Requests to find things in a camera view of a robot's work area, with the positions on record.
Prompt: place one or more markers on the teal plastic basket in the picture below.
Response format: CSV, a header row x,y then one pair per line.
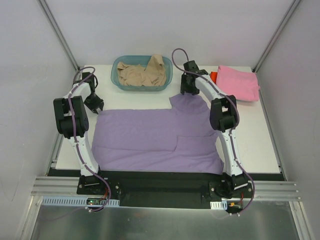
x,y
143,61

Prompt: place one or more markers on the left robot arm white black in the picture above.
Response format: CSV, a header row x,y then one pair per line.
x,y
73,123

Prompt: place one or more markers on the pink folded t shirt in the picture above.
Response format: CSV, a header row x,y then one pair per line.
x,y
243,85

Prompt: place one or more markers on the orange folded t shirt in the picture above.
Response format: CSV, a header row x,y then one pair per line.
x,y
213,76

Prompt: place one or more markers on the grey cable duct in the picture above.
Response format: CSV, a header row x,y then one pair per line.
x,y
70,201
219,205

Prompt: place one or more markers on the right grey cable duct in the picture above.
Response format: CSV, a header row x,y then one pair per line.
x,y
219,205

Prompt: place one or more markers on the left aluminium frame post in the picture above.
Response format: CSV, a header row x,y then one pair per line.
x,y
58,32

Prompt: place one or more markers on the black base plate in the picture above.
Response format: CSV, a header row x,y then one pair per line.
x,y
177,190

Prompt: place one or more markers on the purple t shirt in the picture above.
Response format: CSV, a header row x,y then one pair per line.
x,y
179,139

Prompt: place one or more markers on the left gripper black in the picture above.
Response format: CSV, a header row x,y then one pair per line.
x,y
94,103

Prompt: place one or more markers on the right aluminium frame post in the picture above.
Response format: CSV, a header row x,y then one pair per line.
x,y
277,33

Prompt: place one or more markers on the beige t shirt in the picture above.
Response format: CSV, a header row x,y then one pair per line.
x,y
153,75

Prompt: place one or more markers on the aluminium frame post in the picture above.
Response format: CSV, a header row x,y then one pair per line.
x,y
277,33
58,32

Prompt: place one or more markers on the left grey cable duct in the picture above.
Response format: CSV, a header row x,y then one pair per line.
x,y
70,201

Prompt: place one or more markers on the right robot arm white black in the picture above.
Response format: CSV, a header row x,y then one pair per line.
x,y
224,119

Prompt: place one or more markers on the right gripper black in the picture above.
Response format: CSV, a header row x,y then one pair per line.
x,y
188,86

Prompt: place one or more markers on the front aluminium rail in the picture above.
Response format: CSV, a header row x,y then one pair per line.
x,y
286,191

